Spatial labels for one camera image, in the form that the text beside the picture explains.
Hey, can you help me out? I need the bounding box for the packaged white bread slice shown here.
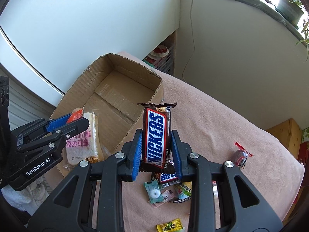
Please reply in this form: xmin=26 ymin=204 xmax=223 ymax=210
xmin=63 ymin=107 xmax=104 ymax=171

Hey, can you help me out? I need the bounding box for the red clear dark snack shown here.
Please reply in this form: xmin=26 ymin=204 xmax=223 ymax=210
xmin=231 ymin=142 xmax=253 ymax=170

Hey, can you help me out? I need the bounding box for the jelly cup green label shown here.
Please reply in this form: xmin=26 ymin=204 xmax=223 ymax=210
xmin=172 ymin=182 xmax=192 ymax=204

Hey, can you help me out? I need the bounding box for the yellow candy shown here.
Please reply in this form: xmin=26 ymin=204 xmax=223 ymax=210
xmin=156 ymin=218 xmax=183 ymax=232

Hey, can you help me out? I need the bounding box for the Snickers chocolate bar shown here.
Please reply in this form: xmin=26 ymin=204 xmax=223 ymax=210
xmin=139 ymin=103 xmax=177 ymax=173

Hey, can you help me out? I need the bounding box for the white gloved left hand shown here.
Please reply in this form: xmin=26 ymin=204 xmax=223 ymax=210
xmin=1 ymin=176 xmax=51 ymax=216

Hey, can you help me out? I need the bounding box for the brown cardboard box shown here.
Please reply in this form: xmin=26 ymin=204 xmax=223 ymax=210
xmin=51 ymin=53 xmax=163 ymax=159

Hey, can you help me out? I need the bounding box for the pink table cloth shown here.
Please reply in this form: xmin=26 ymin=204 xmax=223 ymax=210
xmin=44 ymin=51 xmax=306 ymax=232

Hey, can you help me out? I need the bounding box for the pink small sachet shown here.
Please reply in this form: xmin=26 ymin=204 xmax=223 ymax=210
xmin=152 ymin=189 xmax=176 ymax=208

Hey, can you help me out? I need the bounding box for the white basket with red item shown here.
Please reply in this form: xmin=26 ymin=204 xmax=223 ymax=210
xmin=143 ymin=43 xmax=174 ymax=75

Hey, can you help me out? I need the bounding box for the potted spider plant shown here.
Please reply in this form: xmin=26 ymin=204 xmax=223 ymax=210
xmin=275 ymin=0 xmax=308 ymax=61

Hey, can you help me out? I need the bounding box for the teal ring mint candy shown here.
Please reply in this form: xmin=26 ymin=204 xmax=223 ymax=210
xmin=144 ymin=180 xmax=163 ymax=204

